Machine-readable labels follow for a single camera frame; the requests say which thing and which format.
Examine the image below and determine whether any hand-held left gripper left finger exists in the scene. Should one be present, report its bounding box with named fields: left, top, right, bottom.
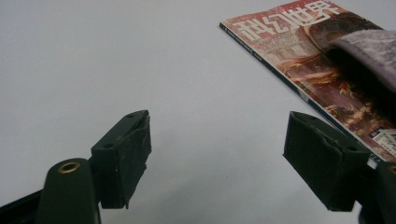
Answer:
left=90, top=109, right=153, bottom=210

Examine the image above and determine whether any glossy paperback magazine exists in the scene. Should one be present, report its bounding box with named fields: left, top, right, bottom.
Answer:
left=219, top=0, right=396, bottom=164

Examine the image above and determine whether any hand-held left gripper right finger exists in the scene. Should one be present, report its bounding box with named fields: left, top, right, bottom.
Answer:
left=282, top=110, right=372, bottom=213

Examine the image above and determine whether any grey striped cloth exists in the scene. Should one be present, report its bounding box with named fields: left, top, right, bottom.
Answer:
left=328, top=28, right=396, bottom=94

